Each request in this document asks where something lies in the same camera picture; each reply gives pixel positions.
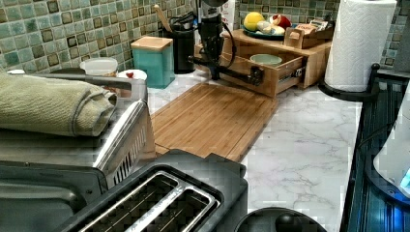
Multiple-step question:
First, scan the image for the silver toaster oven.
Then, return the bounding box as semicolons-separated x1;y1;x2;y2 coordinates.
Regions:
0;73;156;232

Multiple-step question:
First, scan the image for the black paper towel holder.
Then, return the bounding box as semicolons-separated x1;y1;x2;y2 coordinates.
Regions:
318;63;380;102

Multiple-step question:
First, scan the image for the bamboo drawer cabinet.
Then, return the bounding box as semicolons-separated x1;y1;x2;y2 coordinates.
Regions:
220;29;331;89

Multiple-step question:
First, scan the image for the small wooden tray box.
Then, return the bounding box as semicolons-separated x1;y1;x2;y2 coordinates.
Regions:
283;23;334;49

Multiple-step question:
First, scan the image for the yellow plush lemon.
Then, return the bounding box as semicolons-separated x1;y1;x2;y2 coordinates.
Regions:
243;12;264;31

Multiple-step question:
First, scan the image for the blue plate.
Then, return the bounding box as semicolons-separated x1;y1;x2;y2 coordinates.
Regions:
242;26;284;41

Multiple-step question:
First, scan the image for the black and silver toaster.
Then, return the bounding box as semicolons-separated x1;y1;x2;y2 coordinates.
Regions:
53;150;248;232

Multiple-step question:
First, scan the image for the bamboo cutting board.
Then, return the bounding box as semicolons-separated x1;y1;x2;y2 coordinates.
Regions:
152;83;278;162

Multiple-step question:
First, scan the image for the white plush garlic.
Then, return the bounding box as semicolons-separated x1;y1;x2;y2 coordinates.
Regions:
256;21;285;36

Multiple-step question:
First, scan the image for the red plush apple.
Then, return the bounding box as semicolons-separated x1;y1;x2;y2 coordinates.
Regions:
270;14;292;29

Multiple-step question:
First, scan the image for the wooden spoon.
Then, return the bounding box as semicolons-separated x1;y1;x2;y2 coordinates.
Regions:
153;4;173;33

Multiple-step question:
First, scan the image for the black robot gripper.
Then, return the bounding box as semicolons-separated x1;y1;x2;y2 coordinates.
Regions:
198;14;223;80

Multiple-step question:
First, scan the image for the black drawer handle bar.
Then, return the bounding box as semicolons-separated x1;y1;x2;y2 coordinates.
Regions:
188;56;264;86

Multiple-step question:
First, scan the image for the black utensil holder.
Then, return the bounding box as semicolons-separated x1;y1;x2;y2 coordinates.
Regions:
165;24;194;74

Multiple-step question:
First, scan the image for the clear jar of snacks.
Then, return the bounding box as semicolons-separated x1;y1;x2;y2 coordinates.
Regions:
79;57;118;76

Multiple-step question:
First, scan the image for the pale green bowl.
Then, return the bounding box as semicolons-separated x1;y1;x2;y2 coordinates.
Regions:
250;54;282;67

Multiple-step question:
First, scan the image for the teal canister with bamboo lid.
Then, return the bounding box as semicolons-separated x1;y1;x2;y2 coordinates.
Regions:
131;36;175;89

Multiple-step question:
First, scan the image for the white dish with red item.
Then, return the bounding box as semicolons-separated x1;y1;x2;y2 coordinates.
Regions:
117;70;147;80

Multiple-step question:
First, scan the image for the bamboo drawer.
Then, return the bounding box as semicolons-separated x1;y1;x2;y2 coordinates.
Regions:
220;53;306;98

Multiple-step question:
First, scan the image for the folded green towel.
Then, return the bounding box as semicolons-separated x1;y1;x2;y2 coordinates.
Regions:
0;72;117;136

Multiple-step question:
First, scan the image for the paper towel roll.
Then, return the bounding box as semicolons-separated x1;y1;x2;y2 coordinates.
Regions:
325;0;396;92

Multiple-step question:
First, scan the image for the black round lid with knob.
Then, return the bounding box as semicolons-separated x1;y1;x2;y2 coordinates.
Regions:
234;207;327;232

